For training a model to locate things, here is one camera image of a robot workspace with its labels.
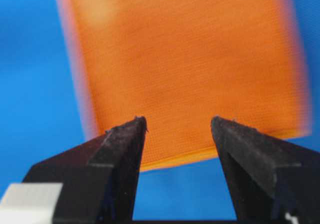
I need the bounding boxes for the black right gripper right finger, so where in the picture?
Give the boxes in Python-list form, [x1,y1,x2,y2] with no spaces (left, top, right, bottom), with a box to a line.
[211,116,320,224]

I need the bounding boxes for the orange towel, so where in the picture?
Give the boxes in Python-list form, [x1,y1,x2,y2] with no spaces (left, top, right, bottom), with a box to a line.
[56,0,312,171]

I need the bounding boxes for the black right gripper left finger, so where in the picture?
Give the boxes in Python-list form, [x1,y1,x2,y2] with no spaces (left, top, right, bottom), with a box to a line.
[23,116,147,224]

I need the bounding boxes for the blue table cloth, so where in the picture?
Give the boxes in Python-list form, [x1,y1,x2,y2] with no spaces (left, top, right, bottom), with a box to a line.
[0,0,320,221]

